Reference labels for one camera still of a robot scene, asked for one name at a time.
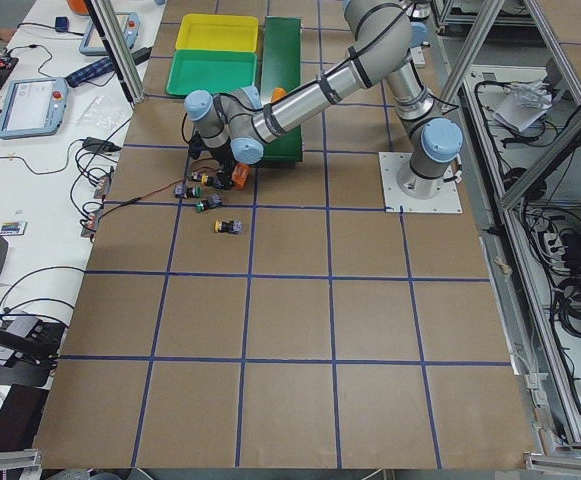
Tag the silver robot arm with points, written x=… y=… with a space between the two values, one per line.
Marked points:
x=236 y=126
x=418 y=13

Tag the green push button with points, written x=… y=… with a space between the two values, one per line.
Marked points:
x=182 y=191
x=210 y=202

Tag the orange cylinder with 4680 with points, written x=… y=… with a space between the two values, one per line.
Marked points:
x=240 y=175

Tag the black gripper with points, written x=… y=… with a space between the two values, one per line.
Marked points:
x=225 y=165

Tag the yellow plastic tray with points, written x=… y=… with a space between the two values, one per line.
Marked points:
x=218 y=33

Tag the plain orange cylinder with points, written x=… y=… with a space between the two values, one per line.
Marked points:
x=277 y=94

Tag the green plastic tray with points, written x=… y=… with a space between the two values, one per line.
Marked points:
x=214 y=71

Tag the green conveyor belt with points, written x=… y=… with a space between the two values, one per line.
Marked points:
x=281 y=68

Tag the folded plaid umbrella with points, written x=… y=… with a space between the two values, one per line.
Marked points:
x=90 y=72

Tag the near teach pendant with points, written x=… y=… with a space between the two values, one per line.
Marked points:
x=33 y=108

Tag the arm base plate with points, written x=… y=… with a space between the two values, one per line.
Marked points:
x=405 y=192

